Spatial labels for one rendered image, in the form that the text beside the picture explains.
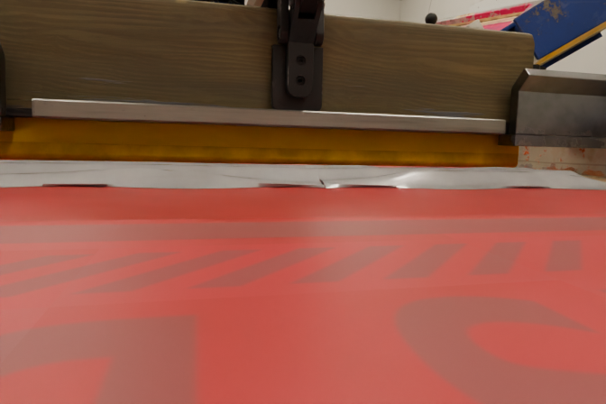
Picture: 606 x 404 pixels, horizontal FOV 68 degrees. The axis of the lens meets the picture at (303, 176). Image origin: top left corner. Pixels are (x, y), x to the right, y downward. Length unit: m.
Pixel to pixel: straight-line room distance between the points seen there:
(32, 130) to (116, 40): 0.07
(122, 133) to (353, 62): 0.15
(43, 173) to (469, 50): 0.27
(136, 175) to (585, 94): 0.31
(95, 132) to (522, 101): 0.28
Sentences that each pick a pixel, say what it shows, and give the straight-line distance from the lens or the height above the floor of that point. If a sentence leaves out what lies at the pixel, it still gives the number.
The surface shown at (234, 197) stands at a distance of 0.16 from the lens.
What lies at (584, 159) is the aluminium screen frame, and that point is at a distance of 0.44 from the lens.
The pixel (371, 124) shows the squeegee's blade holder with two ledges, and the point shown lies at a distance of 0.29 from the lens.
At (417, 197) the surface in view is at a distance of 0.18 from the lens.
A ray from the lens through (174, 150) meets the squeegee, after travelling 0.29.
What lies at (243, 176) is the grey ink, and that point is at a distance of 0.21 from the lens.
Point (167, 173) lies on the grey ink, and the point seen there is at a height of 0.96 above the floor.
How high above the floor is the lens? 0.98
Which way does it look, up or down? 5 degrees down
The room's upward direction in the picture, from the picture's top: 2 degrees clockwise
